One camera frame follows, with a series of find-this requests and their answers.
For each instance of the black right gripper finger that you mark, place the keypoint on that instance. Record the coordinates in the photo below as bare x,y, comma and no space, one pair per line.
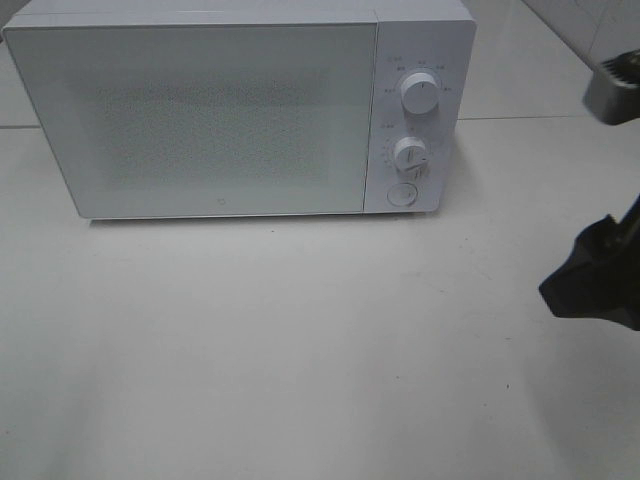
586,290

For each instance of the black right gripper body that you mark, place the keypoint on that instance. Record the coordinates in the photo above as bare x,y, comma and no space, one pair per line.
611,256

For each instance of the white timer knob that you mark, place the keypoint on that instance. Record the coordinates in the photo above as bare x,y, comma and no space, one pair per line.
409,153

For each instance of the white microwave door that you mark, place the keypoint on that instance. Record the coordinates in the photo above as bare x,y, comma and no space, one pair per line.
203,121

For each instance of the upper white power knob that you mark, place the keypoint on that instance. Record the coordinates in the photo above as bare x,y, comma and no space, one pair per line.
420,92

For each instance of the white microwave oven body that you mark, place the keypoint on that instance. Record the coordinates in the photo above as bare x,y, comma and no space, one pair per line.
434,36

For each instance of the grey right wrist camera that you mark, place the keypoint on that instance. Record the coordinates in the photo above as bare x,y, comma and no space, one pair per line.
612,96

